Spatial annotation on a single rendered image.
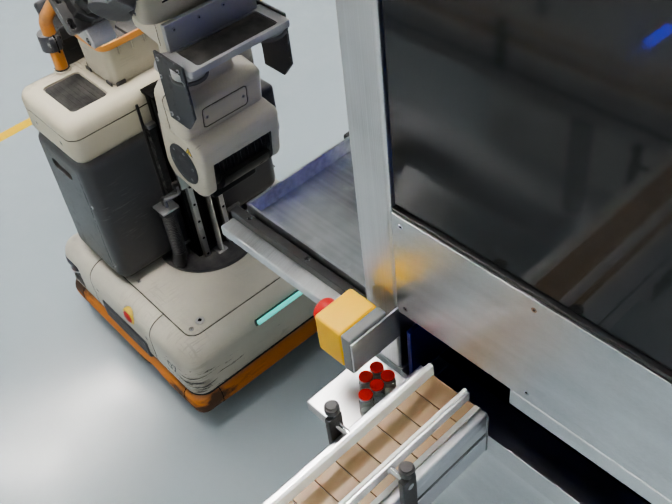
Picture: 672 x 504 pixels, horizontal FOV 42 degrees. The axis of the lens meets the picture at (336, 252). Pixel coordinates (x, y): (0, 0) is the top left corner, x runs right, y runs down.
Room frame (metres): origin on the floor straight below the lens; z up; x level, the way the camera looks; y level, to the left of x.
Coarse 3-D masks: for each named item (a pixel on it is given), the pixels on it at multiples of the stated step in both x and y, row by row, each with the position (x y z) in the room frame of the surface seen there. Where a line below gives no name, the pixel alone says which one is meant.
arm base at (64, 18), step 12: (48, 0) 1.49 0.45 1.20; (60, 0) 1.48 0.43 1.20; (72, 0) 1.46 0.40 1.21; (84, 0) 1.43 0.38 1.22; (60, 12) 1.46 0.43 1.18; (72, 12) 1.46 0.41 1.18; (84, 12) 1.45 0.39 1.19; (72, 24) 1.46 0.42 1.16; (84, 24) 1.46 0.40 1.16; (96, 24) 1.48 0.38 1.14
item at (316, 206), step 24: (336, 144) 1.32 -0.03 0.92; (312, 168) 1.28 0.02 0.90; (336, 168) 1.29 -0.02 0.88; (264, 192) 1.21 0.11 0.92; (288, 192) 1.24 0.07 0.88; (312, 192) 1.23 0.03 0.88; (336, 192) 1.22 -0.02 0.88; (264, 216) 1.15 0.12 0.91; (288, 216) 1.18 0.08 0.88; (312, 216) 1.17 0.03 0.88; (336, 216) 1.16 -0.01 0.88; (288, 240) 1.10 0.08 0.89; (312, 240) 1.11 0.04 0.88; (336, 240) 1.10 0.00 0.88; (360, 240) 1.09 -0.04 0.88; (336, 264) 1.01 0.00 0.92; (360, 264) 1.03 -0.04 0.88; (360, 288) 0.96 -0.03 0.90
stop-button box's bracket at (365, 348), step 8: (392, 312) 0.79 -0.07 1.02; (384, 320) 0.78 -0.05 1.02; (392, 320) 0.79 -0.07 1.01; (376, 328) 0.77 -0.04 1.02; (384, 328) 0.78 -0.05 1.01; (392, 328) 0.79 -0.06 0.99; (368, 336) 0.76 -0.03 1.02; (376, 336) 0.77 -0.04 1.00; (384, 336) 0.78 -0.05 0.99; (392, 336) 0.79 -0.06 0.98; (352, 344) 0.75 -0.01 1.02; (360, 344) 0.75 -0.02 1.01; (368, 344) 0.76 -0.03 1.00; (376, 344) 0.77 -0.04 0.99; (384, 344) 0.78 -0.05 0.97; (352, 352) 0.74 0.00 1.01; (360, 352) 0.75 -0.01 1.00; (368, 352) 0.76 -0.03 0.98; (376, 352) 0.77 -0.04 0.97; (352, 360) 0.74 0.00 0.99; (360, 360) 0.75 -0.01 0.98; (368, 360) 0.76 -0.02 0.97; (360, 368) 0.75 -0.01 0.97
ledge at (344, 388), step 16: (368, 368) 0.81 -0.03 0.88; (384, 368) 0.81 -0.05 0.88; (336, 384) 0.79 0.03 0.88; (352, 384) 0.79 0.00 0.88; (320, 400) 0.77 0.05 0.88; (336, 400) 0.76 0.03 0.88; (352, 400) 0.76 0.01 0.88; (320, 416) 0.75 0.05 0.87; (352, 416) 0.73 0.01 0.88; (384, 432) 0.70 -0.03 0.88
